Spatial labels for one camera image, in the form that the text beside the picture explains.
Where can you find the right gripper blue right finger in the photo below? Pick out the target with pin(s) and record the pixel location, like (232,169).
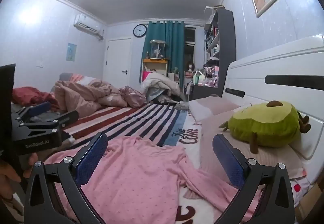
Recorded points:
(276,204)

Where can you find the pink beige crumpled duvet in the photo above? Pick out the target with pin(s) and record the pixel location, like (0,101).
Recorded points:
(87,99)

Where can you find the green avocado plush toy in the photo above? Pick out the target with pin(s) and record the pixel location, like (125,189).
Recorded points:
(274,124)

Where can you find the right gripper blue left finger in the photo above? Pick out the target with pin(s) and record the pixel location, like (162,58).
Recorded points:
(43,204)

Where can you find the person's left hand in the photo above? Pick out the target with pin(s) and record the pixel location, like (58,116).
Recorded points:
(8,173)

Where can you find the dark tall bookshelf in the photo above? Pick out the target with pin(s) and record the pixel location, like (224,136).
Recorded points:
(215,49)

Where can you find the round black wall clock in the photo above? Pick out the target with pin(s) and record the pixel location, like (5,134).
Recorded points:
(140,30)

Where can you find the red crumpled clothes pile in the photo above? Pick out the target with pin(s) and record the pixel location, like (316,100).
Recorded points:
(30,96)

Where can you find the yellow white small shelf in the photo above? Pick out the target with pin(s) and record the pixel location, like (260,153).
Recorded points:
(150,65)

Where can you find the shiny pink pillow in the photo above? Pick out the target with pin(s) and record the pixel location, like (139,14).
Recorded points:
(134,98)

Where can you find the striped fleece bed blanket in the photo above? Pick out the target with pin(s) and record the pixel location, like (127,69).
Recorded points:
(164,126)

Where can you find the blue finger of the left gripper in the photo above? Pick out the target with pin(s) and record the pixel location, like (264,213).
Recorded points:
(39,109)
(67,118)

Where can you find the cream blanket pile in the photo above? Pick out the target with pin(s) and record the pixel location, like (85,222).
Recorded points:
(155,84)

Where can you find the white bed headboard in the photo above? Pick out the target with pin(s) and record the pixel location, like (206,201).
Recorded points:
(292,72)

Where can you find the white bedroom door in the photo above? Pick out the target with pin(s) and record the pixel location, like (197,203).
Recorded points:
(117,62)

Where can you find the pink dotted pajama top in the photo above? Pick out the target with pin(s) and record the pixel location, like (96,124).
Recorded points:
(139,182)

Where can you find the small blue wall poster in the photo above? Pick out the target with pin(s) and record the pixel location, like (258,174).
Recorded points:
(71,52)

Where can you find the white wall air conditioner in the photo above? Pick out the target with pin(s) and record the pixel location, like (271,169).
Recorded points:
(89,25)

